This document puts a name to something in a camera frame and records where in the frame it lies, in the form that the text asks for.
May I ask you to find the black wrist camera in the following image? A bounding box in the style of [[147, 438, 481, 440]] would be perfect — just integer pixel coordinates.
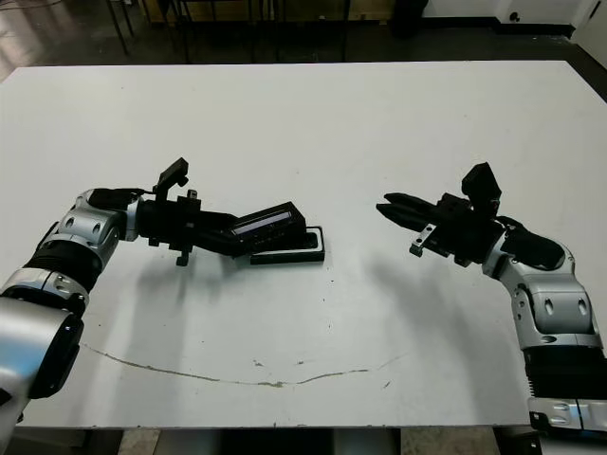
[[155, 157, 192, 203], [460, 161, 504, 220]]

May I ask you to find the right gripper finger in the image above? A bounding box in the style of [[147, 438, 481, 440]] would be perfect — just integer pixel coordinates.
[[375, 202, 436, 230], [382, 191, 444, 218]]

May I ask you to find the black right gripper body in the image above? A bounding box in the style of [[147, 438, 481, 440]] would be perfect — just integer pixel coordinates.
[[408, 191, 504, 267]]

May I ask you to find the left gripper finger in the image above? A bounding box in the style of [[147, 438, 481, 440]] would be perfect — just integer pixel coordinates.
[[197, 210, 238, 232], [190, 229, 240, 260]]

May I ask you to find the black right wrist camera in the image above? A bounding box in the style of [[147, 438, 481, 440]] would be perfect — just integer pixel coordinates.
[[460, 161, 504, 220]]

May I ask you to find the black box lid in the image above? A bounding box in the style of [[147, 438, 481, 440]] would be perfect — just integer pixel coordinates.
[[230, 202, 309, 255]]

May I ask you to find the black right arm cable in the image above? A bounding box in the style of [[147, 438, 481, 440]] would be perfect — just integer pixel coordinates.
[[495, 215, 525, 236]]

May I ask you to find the robot lower body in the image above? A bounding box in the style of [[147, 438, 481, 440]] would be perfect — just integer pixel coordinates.
[[158, 428, 402, 455]]

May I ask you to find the white door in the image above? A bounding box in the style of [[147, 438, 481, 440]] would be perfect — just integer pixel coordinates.
[[568, 0, 602, 47]]

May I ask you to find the black box base white insert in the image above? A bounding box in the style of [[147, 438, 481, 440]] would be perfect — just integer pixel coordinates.
[[248, 226, 327, 266]]

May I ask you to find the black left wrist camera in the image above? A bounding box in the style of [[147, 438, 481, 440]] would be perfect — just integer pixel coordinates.
[[155, 157, 192, 203]]

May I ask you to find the pale wooden crate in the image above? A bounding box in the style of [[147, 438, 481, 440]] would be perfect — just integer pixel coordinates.
[[349, 0, 395, 22]]

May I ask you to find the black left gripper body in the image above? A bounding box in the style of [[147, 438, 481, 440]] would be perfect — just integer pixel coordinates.
[[137, 189, 203, 267]]

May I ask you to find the black waste bin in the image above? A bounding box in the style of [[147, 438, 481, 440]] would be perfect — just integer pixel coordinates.
[[392, 0, 429, 42]]

